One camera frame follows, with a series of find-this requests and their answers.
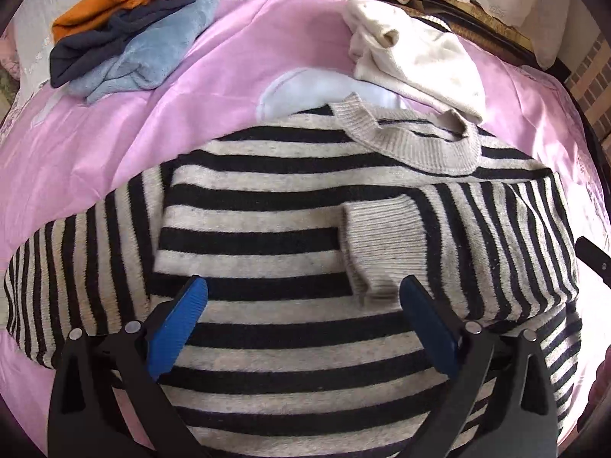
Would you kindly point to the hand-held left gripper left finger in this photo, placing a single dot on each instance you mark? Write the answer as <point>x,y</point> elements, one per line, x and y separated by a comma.
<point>179,324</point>

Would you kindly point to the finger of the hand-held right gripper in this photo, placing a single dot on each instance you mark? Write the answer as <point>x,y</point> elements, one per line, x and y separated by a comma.
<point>594,257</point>

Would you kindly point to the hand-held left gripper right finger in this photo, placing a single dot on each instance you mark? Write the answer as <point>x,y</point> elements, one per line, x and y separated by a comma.
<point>429,324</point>

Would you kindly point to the black grey striped knit sweater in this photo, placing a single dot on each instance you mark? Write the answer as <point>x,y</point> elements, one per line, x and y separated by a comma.
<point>286,210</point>

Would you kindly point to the floral bed sheet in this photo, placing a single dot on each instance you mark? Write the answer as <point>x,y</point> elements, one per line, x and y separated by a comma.
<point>592,191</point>

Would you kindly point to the pink blanket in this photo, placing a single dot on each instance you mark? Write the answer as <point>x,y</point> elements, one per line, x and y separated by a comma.
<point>191,105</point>

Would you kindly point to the dark striped bed mat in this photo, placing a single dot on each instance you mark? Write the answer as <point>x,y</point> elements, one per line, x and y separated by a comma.
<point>477,24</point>

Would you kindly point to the white knit garment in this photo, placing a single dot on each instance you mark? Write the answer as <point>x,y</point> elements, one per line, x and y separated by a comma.
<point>420,57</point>

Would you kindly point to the thin white cloth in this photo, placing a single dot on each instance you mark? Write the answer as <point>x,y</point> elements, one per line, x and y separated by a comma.
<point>305,88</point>

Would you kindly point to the light blue fleece cloth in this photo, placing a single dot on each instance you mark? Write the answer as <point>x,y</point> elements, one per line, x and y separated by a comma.
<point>152,52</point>

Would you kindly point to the navy cloth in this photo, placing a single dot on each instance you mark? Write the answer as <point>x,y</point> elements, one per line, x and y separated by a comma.
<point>81,57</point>

